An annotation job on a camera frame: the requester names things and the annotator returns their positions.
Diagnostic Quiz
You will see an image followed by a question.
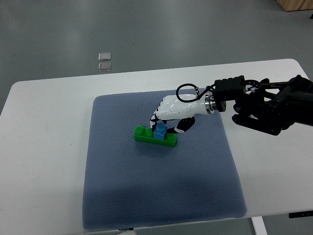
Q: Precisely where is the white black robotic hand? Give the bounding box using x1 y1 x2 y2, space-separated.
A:
150 93 214 134

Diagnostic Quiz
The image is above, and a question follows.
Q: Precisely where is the blue toy block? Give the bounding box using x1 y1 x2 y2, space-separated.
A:
154 123 167 141

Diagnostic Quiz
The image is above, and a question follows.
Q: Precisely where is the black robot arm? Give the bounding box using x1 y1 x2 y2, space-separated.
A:
212 75 313 136

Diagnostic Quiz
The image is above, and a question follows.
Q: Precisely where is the green four-stud toy block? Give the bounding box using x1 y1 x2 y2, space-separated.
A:
134 126 177 147

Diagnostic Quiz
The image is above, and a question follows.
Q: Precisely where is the lower metal floor plate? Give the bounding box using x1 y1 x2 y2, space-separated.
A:
98 62 112 72

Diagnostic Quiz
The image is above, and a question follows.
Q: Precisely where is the metal floor plate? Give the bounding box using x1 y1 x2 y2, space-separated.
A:
98 52 111 61
98 62 112 72

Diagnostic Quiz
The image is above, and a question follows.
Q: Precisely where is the blue-grey textured mat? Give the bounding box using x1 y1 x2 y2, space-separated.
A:
82 91 247 230

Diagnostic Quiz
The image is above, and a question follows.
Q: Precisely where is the upper metal floor plate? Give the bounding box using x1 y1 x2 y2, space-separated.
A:
98 52 111 61

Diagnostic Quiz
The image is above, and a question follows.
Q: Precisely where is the white table leg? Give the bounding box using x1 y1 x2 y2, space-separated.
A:
251 216 268 235

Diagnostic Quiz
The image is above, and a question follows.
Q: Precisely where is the wooden box corner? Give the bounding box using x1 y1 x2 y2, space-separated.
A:
277 0 313 12

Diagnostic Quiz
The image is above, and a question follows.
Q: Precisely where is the black table control panel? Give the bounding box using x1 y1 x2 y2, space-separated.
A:
289 211 313 218

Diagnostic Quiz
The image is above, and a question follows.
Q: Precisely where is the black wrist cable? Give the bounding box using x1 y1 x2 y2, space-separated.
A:
176 83 216 102

